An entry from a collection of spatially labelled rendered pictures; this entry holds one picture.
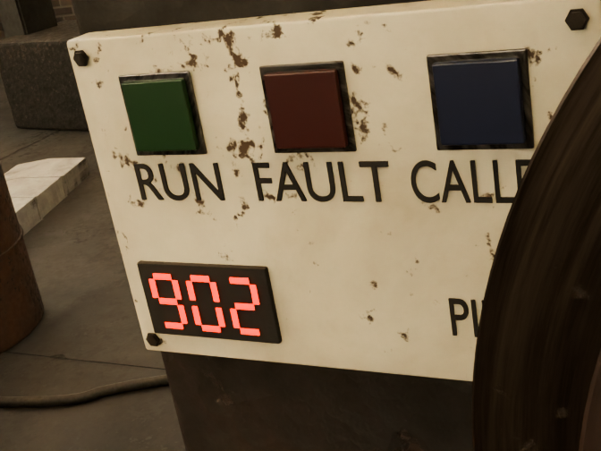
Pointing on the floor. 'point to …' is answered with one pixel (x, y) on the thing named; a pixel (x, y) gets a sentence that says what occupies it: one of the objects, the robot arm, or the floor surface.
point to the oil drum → (15, 277)
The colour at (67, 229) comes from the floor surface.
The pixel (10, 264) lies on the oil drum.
